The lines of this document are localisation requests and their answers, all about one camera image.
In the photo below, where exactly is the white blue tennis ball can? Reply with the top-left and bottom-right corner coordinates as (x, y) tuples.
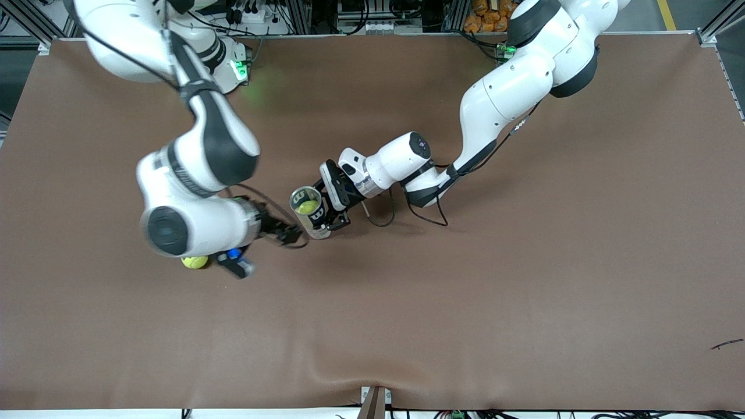
(289, 185), (334, 241)

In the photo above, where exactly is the brown table cover mat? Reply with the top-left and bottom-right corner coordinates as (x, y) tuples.
(0, 32), (745, 411)

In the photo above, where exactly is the white terminal block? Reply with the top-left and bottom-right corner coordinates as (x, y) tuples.
(338, 20), (398, 35)

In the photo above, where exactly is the white power strip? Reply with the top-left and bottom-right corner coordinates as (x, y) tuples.
(230, 5), (275, 25)

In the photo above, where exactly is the orange packaged items pile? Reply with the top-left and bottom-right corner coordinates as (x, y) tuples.
(464, 0), (516, 33)

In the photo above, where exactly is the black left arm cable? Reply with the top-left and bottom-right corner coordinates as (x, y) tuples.
(362, 102), (542, 229)

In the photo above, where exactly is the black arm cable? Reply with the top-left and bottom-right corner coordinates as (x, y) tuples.
(64, 0), (310, 251)
(362, 102), (542, 229)

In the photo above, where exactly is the brown table edge bracket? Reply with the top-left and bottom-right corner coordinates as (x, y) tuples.
(360, 386), (392, 419)

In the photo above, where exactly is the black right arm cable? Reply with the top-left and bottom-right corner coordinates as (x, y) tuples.
(64, 0), (310, 251)

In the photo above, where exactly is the aluminium frame post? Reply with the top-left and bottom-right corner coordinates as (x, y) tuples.
(697, 0), (745, 46)
(0, 0), (79, 47)

